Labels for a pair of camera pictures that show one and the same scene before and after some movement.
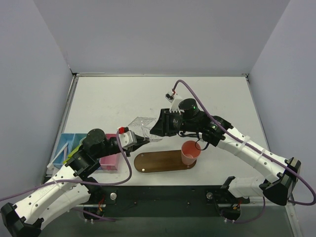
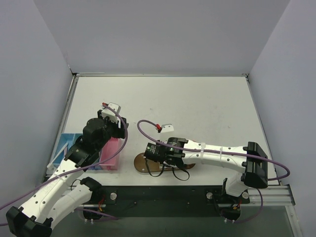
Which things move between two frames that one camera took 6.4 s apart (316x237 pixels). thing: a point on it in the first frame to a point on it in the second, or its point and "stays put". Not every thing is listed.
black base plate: x=117 y=201 stays put
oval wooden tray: x=160 y=161 stays put
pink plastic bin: x=110 y=162 stays put
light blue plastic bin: x=64 y=138 stays put
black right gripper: x=168 y=122 to x=176 y=156
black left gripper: x=134 y=144 to x=121 y=129
